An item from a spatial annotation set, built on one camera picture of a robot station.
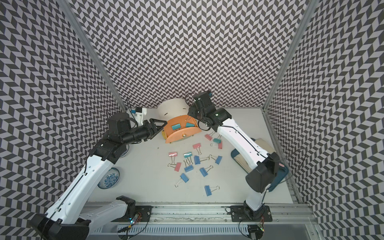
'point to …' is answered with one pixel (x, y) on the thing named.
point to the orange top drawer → (171, 135)
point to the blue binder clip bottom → (208, 189)
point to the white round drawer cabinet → (173, 108)
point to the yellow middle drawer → (164, 135)
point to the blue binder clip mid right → (204, 171)
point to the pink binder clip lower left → (177, 166)
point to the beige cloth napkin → (241, 159)
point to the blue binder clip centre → (197, 160)
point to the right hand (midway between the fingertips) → (193, 112)
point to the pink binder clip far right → (209, 137)
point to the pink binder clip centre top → (197, 145)
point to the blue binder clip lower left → (183, 178)
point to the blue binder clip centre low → (188, 168)
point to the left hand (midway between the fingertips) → (165, 127)
